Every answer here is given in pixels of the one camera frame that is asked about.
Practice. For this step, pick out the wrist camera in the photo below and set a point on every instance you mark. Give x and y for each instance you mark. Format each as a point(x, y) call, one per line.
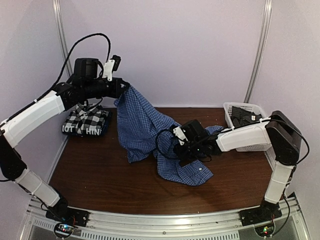
point(116, 62)
point(179, 133)

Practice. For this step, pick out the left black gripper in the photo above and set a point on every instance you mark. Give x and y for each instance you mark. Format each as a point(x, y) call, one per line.
point(116, 91)

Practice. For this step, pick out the black white plaid shirt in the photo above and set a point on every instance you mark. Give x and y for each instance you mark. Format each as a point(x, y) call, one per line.
point(84, 117)

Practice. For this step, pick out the left aluminium frame post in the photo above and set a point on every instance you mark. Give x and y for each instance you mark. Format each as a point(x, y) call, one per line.
point(62, 39)

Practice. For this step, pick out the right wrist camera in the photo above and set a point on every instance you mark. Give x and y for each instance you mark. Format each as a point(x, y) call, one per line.
point(179, 133)

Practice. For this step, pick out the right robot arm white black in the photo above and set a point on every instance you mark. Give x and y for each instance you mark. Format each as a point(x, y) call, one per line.
point(277, 130)

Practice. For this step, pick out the aluminium frame post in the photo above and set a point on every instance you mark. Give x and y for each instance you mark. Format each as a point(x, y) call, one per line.
point(263, 36)
point(62, 39)

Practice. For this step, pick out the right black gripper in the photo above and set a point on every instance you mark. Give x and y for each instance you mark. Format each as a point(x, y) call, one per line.
point(182, 155)

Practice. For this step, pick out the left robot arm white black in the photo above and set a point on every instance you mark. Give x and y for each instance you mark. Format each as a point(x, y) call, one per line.
point(83, 85)

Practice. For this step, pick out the circuit board with leds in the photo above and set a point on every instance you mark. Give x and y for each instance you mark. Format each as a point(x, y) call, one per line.
point(62, 230)
point(265, 230)

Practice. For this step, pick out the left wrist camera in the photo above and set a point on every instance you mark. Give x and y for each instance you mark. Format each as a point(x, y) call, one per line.
point(116, 62)

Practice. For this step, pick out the front aluminium rail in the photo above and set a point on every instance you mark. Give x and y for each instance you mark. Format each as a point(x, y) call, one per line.
point(221, 225)

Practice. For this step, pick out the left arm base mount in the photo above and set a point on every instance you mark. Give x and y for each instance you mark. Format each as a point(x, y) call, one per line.
point(68, 215)

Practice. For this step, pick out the right aluminium frame post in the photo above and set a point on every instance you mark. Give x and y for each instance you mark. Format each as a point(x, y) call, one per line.
point(263, 36)

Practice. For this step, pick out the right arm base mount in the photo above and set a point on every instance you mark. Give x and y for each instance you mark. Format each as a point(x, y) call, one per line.
point(258, 215)

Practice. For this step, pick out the black garment in basket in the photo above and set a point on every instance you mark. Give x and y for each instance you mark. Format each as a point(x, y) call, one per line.
point(241, 117)

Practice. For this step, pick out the blue checked long sleeve shirt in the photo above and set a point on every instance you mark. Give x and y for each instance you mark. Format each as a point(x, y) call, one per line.
point(143, 131)

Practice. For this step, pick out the white plastic laundry basket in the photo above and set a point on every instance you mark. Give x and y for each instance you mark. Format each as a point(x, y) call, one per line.
point(251, 138)

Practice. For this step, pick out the left circuit board with leds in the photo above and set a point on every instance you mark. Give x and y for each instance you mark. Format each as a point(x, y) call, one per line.
point(62, 230)

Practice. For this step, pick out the right circuit board with leds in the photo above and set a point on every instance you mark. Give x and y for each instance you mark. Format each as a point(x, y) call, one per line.
point(265, 230)

